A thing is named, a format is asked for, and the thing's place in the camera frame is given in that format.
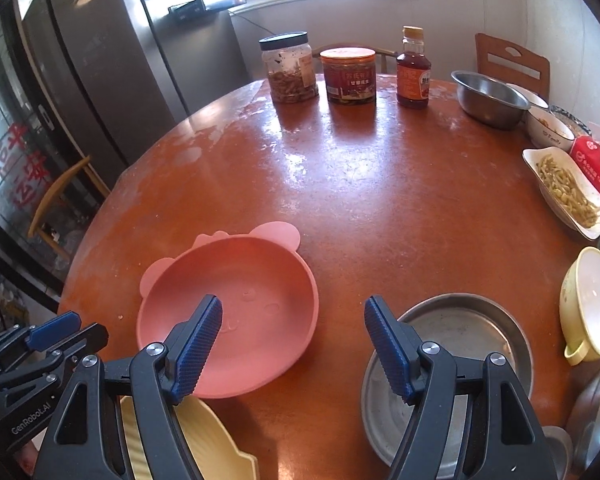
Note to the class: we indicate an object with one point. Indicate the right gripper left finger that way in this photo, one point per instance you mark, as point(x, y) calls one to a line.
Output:
point(189, 345)

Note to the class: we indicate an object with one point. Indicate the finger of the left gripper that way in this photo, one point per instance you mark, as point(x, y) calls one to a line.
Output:
point(69, 352)
point(43, 337)

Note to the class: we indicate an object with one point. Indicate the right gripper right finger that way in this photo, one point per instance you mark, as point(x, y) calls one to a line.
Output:
point(396, 346)

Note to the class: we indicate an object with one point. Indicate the shallow steel pan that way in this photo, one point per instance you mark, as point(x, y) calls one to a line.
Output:
point(502, 438)

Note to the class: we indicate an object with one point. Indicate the yellow shell-shaped plate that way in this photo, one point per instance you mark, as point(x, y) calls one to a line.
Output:
point(216, 454)

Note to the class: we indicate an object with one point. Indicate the pink bear-shaped plate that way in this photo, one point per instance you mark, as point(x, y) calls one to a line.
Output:
point(269, 298)

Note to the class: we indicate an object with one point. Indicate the yellow bowl with handle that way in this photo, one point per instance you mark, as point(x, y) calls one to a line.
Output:
point(579, 308)

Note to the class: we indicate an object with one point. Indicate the large steel bowl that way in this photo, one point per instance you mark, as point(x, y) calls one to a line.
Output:
point(583, 426)

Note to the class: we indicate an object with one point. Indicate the small steel bowl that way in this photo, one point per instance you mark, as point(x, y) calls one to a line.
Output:
point(561, 448)

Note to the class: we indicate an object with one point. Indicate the person's left hand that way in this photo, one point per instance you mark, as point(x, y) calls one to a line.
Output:
point(27, 457)

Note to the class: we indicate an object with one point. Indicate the yellow wooden chair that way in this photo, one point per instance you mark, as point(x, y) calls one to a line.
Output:
point(54, 195)

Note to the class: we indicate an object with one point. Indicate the glass display cabinet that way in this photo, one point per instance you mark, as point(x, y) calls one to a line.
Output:
point(32, 157)

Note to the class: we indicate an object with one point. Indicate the white dish of beans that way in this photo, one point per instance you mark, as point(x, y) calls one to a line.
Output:
point(566, 190)

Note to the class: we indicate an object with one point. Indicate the white ceramic bowl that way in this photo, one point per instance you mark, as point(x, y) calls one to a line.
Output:
point(547, 131)

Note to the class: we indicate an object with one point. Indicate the steel bowl at back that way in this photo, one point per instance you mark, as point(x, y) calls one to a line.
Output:
point(489, 100)

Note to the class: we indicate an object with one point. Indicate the red tissue pack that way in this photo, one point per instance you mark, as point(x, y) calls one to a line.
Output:
point(586, 153)

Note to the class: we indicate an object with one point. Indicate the grey refrigerator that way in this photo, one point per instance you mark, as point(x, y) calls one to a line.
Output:
point(117, 75)

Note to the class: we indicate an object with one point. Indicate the brown sauce bottle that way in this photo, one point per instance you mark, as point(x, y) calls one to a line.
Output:
point(413, 70)

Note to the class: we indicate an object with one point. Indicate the red jar orange lid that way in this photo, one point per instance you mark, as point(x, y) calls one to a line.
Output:
point(349, 74)

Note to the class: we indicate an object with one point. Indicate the wooden chair back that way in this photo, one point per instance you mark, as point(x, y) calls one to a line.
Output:
point(508, 62)

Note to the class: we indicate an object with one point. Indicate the clear jar black lid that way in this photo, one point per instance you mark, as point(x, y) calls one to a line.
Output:
point(288, 62)

